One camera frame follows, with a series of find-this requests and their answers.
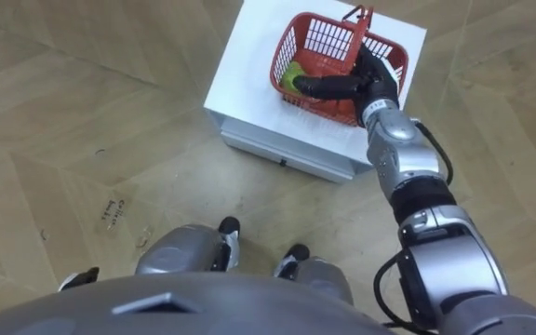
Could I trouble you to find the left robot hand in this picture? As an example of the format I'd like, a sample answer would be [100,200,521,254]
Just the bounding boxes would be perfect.
[57,266,101,293]

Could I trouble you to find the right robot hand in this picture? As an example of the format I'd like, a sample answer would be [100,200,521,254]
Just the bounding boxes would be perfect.
[291,43,401,127]

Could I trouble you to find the red plastic basket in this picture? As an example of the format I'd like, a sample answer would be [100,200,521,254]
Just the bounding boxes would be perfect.
[269,4,409,127]

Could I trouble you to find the green soft toy fruit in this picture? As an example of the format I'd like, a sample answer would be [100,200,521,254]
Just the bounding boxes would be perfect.
[279,60,307,97]

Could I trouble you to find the robot legs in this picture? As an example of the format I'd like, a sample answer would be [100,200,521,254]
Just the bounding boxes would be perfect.
[133,215,355,306]

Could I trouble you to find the robot body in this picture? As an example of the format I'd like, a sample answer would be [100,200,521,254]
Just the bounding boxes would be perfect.
[0,272,390,335]

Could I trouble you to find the white bedside cabinet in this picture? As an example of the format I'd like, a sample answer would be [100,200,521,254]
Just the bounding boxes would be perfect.
[202,0,428,185]

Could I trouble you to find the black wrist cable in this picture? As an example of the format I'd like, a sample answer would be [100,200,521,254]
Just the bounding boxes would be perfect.
[409,118,455,186]

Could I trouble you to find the black elbow cable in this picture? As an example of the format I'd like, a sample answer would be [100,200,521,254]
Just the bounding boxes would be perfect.
[372,253,436,335]

